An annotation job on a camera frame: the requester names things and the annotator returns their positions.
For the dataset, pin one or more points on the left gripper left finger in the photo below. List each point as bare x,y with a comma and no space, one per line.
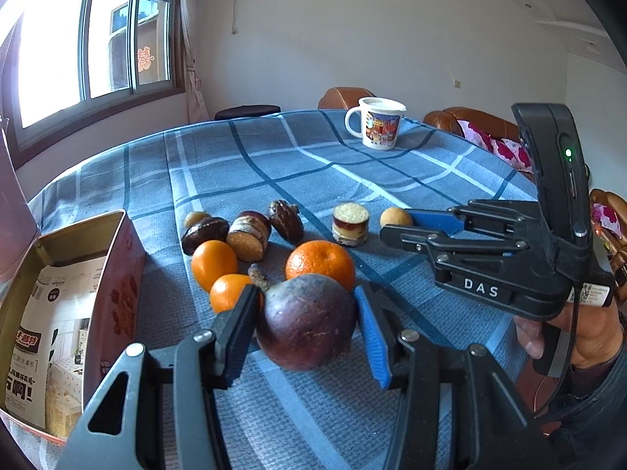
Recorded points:
122,424

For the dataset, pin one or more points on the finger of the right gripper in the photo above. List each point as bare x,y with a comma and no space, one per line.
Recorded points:
471,243
464,218

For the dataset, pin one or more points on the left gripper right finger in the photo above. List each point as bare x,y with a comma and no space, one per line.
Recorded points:
460,399

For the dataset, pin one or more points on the tan longan fruit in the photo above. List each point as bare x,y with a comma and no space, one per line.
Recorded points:
395,216
194,217

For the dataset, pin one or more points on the round layered biscuit cake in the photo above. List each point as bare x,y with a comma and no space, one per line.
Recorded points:
350,224

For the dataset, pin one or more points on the large orange tangerine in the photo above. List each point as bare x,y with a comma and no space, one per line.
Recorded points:
324,258

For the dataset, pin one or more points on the dark brown wrinkled pastry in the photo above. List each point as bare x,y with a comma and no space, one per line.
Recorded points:
286,221

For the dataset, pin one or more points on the dark purple passion fruit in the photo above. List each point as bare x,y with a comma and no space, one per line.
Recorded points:
304,322

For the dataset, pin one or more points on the small orange tangerine front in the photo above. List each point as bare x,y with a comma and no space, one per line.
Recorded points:
226,291

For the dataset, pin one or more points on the chocolate-coated cake roll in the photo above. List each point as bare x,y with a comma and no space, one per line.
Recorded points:
249,236

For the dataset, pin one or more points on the dark chocolate glazed pastry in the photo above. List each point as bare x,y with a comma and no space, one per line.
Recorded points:
208,229

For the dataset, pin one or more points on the person's right hand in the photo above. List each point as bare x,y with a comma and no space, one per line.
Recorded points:
599,336

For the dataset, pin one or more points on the pink floral cushion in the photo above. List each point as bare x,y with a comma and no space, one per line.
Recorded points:
505,149

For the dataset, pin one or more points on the black tracker module green light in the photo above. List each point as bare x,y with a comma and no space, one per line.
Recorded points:
549,134

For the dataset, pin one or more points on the white cartoon print mug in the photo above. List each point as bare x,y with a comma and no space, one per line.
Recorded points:
379,122

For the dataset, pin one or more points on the printed paper in box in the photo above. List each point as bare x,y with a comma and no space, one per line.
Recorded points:
44,386

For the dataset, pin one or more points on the brown leather armchair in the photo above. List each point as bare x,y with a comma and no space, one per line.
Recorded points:
343,97

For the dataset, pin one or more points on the red metal tin box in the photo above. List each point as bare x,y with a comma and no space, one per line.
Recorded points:
83,235

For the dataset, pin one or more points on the black round stool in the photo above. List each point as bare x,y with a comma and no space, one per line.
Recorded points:
247,111

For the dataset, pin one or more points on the pink curtain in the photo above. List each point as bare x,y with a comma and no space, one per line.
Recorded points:
196,107

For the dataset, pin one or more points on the window with metal frame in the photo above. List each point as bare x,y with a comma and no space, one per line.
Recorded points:
67,64

